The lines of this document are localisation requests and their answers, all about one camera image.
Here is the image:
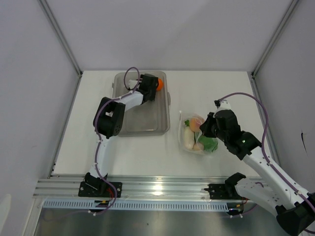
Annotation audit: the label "orange fruit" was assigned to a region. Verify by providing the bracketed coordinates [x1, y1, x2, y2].
[156, 78, 164, 91]

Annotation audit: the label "peach fruit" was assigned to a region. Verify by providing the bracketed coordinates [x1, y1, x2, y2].
[189, 117, 205, 132]

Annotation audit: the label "green lettuce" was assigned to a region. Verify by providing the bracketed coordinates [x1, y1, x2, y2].
[198, 135, 218, 153]

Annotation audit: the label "clear zip top bag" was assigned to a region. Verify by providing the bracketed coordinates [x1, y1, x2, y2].
[178, 111, 212, 155]

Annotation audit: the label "small beige mushroom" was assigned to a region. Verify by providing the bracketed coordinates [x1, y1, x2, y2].
[192, 143, 204, 151]

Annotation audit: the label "white radish green leaves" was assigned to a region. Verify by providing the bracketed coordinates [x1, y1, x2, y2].
[184, 119, 195, 150]

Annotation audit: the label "clear grey plastic bin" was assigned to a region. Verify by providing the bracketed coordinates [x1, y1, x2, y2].
[113, 71, 170, 137]

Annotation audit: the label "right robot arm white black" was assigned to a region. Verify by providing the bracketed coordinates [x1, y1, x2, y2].
[200, 110, 315, 236]

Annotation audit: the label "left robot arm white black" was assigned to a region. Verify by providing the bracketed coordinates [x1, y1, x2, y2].
[78, 73, 163, 198]

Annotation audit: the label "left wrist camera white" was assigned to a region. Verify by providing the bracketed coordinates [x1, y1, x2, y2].
[128, 79, 140, 90]

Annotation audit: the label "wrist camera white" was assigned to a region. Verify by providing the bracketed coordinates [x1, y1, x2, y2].
[128, 79, 140, 90]
[214, 100, 231, 112]

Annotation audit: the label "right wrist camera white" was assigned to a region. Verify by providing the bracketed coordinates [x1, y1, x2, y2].
[214, 100, 231, 112]

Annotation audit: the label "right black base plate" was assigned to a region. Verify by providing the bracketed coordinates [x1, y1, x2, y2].
[203, 183, 245, 200]

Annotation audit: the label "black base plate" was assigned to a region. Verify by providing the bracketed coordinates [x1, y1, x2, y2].
[203, 183, 245, 200]
[78, 181, 115, 198]

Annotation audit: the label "aluminium rail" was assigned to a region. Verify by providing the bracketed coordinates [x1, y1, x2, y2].
[33, 176, 226, 201]

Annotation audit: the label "slotted cable duct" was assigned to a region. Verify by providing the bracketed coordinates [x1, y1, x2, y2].
[43, 199, 229, 212]

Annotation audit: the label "right aluminium frame post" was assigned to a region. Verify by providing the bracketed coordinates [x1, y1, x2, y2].
[250, 0, 301, 77]

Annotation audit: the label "aluminium frame post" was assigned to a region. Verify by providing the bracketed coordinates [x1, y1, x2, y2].
[250, 0, 301, 77]
[38, 0, 83, 77]

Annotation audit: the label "left aluminium frame post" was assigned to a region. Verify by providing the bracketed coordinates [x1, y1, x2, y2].
[38, 0, 83, 77]

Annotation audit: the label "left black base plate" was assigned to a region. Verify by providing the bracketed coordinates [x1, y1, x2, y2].
[78, 181, 115, 198]

